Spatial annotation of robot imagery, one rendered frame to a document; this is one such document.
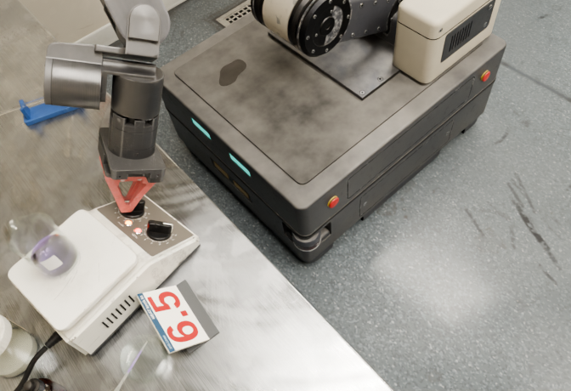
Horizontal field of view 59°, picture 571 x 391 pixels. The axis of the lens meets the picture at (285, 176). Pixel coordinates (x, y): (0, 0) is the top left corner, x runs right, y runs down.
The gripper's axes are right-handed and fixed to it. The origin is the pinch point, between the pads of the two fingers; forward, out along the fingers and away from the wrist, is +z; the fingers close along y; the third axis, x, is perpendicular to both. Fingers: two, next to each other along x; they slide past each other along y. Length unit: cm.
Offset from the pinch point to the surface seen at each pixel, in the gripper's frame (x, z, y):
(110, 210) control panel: -1.9, 1.3, -0.6
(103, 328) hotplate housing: -4.4, 8.7, 13.1
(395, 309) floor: 78, 51, -9
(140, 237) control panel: 1.0, 1.3, 5.5
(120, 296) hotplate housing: -2.5, 4.4, 12.2
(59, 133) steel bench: -6.0, 4.1, -26.0
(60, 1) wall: 6, 22, -155
